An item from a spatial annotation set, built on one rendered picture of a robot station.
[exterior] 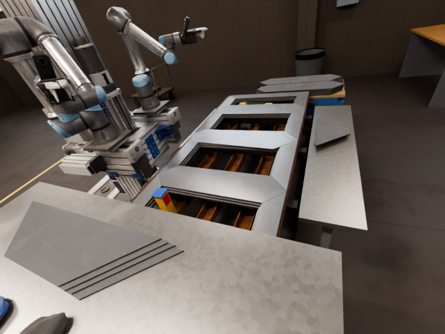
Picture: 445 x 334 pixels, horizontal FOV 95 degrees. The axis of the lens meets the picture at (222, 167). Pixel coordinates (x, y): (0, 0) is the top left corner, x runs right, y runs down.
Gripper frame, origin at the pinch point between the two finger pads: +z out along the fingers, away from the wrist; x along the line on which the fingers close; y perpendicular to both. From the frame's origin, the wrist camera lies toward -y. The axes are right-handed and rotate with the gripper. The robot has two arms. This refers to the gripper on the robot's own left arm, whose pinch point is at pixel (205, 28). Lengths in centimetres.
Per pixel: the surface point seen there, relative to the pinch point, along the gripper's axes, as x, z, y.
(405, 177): 75, 154, 136
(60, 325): 165, -52, 17
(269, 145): 86, 20, 49
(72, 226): 136, -63, 20
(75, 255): 148, -56, 19
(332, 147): 90, 58, 59
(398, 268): 146, 88, 127
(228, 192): 117, -10, 45
